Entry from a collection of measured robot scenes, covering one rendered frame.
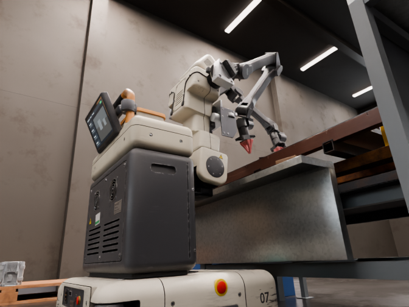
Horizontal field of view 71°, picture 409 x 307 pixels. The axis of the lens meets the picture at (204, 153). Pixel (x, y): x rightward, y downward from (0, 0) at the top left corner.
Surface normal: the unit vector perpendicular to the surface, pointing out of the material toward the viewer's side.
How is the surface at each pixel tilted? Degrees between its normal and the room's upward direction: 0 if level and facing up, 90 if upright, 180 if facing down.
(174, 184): 90
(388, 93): 90
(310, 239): 90
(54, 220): 90
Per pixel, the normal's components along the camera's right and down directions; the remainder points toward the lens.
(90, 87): 0.57, -0.31
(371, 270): -0.85, -0.15
